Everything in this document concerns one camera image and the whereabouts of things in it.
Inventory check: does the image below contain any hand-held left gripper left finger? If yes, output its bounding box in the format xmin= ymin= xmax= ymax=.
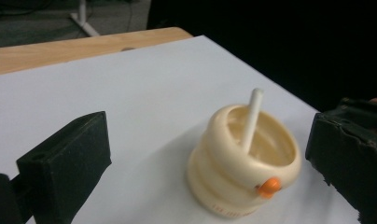
xmin=16 ymin=110 xmax=113 ymax=224

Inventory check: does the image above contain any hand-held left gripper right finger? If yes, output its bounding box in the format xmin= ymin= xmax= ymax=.
xmin=304 ymin=97 xmax=377 ymax=224

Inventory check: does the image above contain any white straw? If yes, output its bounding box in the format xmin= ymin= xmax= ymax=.
xmin=239 ymin=87 xmax=265 ymax=154

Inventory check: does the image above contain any cream ribbed cup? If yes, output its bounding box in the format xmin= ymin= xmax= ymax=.
xmin=186 ymin=103 xmax=303 ymax=219

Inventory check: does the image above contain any white table board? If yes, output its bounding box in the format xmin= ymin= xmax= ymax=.
xmin=0 ymin=35 xmax=362 ymax=224

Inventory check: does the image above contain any grey metal stand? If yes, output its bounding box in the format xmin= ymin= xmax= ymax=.
xmin=69 ymin=0 xmax=101 ymax=38

